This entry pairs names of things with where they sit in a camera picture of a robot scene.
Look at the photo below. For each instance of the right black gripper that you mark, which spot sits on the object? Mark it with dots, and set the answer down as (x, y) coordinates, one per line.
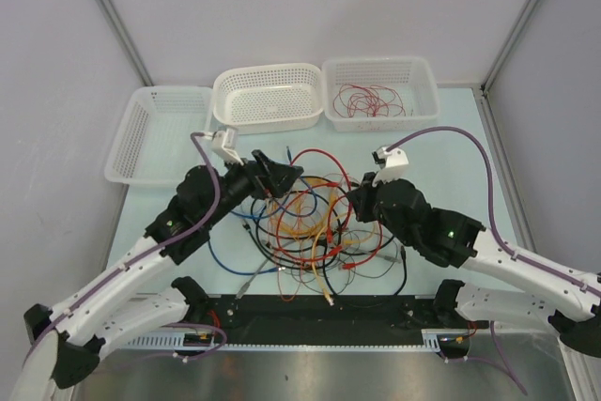
(363, 193)

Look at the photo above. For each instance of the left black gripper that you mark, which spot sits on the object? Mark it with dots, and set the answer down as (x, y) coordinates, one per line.
(282, 176)

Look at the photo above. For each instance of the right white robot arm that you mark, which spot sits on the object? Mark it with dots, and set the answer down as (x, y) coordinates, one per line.
(545, 294)

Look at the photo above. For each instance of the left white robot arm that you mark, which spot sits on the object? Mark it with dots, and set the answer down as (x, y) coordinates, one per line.
(71, 338)

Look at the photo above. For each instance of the middle white plastic basket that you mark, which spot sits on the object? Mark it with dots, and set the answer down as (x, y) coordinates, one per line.
(268, 98)

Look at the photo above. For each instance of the white plastic basket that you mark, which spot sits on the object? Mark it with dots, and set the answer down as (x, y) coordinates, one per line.
(379, 93)
(268, 98)
(152, 146)

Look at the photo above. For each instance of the right white plastic basket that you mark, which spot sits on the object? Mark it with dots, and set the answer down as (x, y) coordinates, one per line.
(379, 93)

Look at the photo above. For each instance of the left white plastic basket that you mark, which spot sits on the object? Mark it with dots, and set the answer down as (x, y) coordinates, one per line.
(152, 146)

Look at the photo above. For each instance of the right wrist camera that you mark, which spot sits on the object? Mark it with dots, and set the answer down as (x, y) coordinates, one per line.
(392, 165)

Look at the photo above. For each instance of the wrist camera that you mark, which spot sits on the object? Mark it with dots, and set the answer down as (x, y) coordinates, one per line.
(392, 165)
(223, 144)

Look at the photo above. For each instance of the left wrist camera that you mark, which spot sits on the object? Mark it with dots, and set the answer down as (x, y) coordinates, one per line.
(223, 144)

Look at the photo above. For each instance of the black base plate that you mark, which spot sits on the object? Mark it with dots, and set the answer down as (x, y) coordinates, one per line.
(353, 321)

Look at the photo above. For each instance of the white slotted cable duct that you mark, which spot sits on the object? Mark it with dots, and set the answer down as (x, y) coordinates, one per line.
(168, 341)

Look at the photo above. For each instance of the aluminium frame post left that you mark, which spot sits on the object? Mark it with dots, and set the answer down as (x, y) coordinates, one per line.
(124, 40)

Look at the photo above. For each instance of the aluminium frame post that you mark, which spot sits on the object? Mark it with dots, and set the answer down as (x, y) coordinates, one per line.
(518, 29)
(124, 40)

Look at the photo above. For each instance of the aluminium frame post right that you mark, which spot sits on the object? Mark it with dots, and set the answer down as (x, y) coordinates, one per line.
(518, 29)

